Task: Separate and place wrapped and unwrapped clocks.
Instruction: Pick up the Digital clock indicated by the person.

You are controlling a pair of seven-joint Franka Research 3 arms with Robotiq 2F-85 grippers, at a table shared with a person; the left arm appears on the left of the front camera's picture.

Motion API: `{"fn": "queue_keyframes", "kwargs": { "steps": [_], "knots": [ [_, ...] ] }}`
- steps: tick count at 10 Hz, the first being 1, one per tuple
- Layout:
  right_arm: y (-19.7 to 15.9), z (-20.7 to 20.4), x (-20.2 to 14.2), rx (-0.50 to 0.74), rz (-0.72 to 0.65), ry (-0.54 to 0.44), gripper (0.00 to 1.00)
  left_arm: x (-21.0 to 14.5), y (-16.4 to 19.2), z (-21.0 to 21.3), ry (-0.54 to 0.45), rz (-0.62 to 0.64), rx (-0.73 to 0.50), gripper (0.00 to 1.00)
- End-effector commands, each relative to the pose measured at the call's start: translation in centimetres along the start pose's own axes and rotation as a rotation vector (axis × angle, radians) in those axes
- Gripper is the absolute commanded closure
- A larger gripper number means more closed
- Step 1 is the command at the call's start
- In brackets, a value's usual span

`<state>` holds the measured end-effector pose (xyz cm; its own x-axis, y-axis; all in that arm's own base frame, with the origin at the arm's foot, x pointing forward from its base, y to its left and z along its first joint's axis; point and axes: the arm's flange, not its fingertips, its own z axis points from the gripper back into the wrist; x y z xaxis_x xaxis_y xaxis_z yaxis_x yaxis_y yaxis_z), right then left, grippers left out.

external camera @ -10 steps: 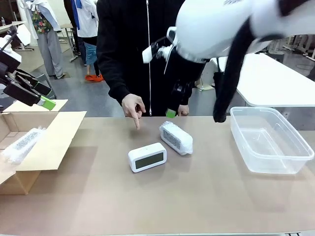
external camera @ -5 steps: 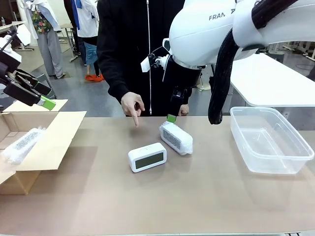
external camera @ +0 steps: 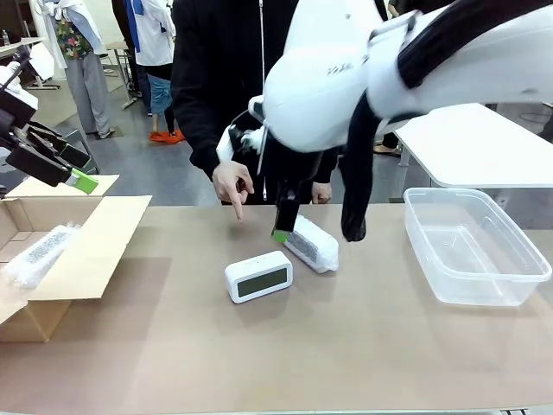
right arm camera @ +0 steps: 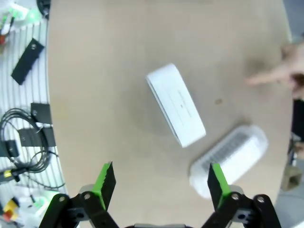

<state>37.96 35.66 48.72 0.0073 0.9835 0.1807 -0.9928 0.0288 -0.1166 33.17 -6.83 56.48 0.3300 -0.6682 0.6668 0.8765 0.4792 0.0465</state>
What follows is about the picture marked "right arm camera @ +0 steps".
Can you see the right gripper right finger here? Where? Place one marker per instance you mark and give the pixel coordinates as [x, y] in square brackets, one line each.
[217, 180]

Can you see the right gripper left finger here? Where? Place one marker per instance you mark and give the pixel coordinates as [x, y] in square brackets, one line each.
[105, 180]

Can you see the bubble-wrapped clock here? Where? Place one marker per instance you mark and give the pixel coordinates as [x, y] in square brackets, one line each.
[242, 152]

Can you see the white unwrapped digital clock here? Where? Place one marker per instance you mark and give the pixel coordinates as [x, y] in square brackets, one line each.
[175, 104]

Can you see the person's right hand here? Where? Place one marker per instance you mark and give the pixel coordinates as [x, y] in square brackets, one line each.
[289, 66]

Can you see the white base unit green light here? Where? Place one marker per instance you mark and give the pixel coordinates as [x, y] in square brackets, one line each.
[21, 14]
[35, 204]

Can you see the grey-green hollow block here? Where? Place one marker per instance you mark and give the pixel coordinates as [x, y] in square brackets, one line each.
[291, 178]

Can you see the yellow emergency stop button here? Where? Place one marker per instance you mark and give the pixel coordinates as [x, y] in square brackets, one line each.
[10, 210]

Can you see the small black box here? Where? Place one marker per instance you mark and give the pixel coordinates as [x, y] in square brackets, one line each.
[9, 148]

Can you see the black flat bracket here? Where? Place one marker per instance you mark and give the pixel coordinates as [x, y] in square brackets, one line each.
[35, 137]
[42, 113]

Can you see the slotted aluminium base plate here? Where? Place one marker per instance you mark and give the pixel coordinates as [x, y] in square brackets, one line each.
[14, 95]

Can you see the long black bar bracket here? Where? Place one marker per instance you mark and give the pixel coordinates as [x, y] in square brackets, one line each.
[27, 61]

